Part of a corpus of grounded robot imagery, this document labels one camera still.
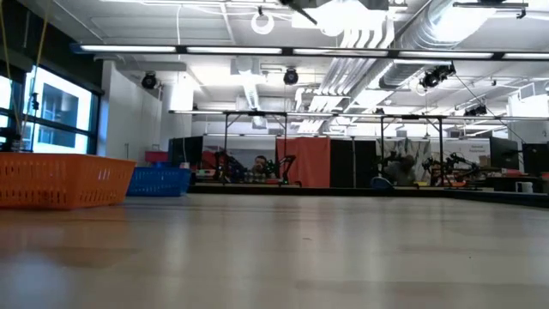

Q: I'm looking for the black overhead camera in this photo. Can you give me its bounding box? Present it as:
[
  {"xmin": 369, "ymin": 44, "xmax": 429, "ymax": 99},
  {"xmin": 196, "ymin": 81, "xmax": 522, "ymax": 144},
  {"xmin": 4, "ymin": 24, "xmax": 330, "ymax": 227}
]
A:
[{"xmin": 282, "ymin": 67, "xmax": 300, "ymax": 86}]

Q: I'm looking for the black partition panel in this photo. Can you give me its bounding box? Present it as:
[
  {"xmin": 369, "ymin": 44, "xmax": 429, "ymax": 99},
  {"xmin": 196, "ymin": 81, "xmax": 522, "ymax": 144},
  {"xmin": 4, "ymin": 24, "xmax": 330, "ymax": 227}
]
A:
[{"xmin": 329, "ymin": 138, "xmax": 378, "ymax": 189}]

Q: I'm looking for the blue rounded chair back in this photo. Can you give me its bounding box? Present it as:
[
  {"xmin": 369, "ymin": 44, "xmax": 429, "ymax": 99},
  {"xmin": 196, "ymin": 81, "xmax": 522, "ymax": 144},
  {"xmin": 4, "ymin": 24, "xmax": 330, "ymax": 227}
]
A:
[{"xmin": 370, "ymin": 175, "xmax": 395, "ymax": 191}]

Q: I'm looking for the silver ventilation duct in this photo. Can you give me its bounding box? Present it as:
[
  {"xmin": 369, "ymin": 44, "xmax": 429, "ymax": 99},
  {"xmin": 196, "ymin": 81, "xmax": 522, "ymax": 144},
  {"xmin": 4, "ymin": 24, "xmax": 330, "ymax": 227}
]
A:
[{"xmin": 379, "ymin": 0, "xmax": 486, "ymax": 90}]

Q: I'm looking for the black monitor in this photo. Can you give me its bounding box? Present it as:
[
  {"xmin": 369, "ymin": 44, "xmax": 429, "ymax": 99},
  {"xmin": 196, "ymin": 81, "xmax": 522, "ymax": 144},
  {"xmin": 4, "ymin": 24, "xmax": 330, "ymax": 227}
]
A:
[
  {"xmin": 167, "ymin": 136, "xmax": 205, "ymax": 169},
  {"xmin": 521, "ymin": 142, "xmax": 549, "ymax": 176},
  {"xmin": 488, "ymin": 136, "xmax": 521, "ymax": 171}
]

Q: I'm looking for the black beam with light strips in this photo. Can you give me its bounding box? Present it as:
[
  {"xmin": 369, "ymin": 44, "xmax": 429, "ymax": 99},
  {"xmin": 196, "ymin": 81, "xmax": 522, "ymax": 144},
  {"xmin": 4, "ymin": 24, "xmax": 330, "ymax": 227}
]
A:
[{"xmin": 70, "ymin": 41, "xmax": 549, "ymax": 61}]

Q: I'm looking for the yellow cable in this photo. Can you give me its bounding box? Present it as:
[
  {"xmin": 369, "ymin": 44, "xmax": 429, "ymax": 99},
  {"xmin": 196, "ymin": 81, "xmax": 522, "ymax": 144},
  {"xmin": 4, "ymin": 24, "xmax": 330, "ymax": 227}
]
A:
[{"xmin": 0, "ymin": 0, "xmax": 49, "ymax": 130}]

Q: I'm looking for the person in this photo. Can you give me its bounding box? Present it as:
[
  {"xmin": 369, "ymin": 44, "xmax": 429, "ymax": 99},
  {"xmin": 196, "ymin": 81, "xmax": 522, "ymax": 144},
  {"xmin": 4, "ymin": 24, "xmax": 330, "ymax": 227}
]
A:
[
  {"xmin": 248, "ymin": 154, "xmax": 275, "ymax": 185},
  {"xmin": 383, "ymin": 153, "xmax": 419, "ymax": 187}
]

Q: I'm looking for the white ring light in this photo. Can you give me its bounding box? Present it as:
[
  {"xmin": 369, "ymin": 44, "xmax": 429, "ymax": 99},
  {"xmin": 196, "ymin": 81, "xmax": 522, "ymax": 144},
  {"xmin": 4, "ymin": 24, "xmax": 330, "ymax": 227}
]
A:
[{"xmin": 250, "ymin": 10, "xmax": 276, "ymax": 36}]

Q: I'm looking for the black tripod stand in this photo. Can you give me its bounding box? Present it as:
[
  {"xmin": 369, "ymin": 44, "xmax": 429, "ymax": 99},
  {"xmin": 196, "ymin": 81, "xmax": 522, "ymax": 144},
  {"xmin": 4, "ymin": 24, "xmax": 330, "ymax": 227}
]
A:
[{"xmin": 28, "ymin": 91, "xmax": 41, "ymax": 155}]

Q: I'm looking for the orange plastic basket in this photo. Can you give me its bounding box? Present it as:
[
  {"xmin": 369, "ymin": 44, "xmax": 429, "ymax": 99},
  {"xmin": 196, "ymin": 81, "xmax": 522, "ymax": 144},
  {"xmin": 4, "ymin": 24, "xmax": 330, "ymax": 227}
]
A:
[{"xmin": 0, "ymin": 152, "xmax": 137, "ymax": 211}]

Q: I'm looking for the blue plastic basket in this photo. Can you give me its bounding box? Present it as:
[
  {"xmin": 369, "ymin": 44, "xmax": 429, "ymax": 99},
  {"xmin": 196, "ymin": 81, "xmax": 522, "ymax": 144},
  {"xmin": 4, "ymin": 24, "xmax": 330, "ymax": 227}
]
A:
[{"xmin": 126, "ymin": 165, "xmax": 193, "ymax": 198}]

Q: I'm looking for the grey patterned cloth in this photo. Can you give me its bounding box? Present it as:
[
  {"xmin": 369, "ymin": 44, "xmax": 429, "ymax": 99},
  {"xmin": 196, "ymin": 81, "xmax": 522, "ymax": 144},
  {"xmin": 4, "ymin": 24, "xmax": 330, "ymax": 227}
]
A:
[{"xmin": 376, "ymin": 137, "xmax": 432, "ymax": 186}]

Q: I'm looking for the red box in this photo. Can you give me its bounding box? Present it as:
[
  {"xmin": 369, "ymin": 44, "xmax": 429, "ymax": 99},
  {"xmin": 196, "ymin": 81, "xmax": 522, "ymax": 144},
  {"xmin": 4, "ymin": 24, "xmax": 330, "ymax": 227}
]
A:
[{"xmin": 144, "ymin": 149, "xmax": 170, "ymax": 164}]

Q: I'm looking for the window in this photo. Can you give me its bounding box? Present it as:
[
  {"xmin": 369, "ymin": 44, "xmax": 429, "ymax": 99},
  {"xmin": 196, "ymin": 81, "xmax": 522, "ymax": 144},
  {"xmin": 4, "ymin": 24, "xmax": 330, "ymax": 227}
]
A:
[{"xmin": 0, "ymin": 64, "xmax": 102, "ymax": 155}]

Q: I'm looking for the orange partition panel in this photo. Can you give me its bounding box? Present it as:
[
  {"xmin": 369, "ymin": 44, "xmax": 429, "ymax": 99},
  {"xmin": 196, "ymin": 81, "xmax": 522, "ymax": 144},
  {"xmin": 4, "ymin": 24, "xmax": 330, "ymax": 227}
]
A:
[{"xmin": 275, "ymin": 136, "xmax": 332, "ymax": 189}]

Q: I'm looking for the cluttered background table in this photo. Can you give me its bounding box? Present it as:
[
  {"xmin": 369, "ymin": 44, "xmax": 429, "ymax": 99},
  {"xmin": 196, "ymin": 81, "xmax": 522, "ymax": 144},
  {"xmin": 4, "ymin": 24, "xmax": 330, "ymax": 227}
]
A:
[{"xmin": 426, "ymin": 165, "xmax": 549, "ymax": 193}]

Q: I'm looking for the black background rig frame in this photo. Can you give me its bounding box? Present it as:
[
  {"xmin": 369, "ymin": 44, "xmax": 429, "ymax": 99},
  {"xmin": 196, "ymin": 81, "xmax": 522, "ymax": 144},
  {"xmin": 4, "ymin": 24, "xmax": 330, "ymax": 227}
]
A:
[
  {"xmin": 379, "ymin": 113, "xmax": 446, "ymax": 186},
  {"xmin": 222, "ymin": 110, "xmax": 289, "ymax": 185}
]

